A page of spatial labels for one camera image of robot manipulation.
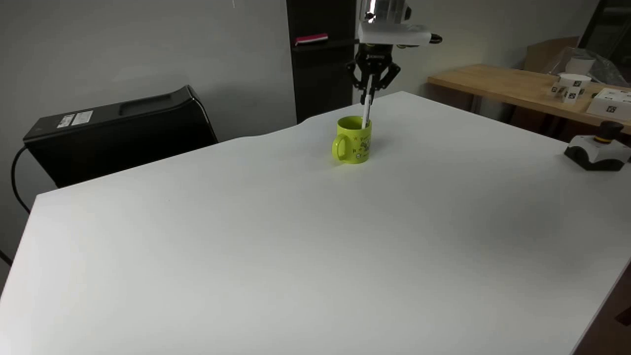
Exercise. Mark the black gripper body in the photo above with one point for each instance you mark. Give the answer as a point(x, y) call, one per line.
point(374, 55)

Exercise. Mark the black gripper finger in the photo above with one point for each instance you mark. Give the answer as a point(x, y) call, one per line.
point(360, 75)
point(388, 75)

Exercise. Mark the white marker with blue cap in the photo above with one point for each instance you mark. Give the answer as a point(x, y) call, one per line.
point(366, 104)

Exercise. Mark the green ceramic mug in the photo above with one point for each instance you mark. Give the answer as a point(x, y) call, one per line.
point(353, 144)

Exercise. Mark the tall black shelf column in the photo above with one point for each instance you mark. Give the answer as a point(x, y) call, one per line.
point(317, 79)

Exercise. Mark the red item on shelf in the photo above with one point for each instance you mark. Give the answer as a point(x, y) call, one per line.
point(309, 39)

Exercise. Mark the wooden side table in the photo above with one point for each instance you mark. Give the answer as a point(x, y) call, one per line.
point(499, 81)

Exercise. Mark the brown cardboard box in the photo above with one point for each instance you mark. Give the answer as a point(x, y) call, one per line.
point(544, 53)

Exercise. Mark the white items on side table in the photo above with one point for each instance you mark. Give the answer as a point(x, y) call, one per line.
point(575, 87)

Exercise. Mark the black and white button device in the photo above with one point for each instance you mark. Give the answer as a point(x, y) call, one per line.
point(595, 152)

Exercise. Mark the white printed box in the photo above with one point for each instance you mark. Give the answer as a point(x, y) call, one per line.
point(611, 100)

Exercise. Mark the black computer tower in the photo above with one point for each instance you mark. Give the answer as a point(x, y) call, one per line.
point(124, 134)

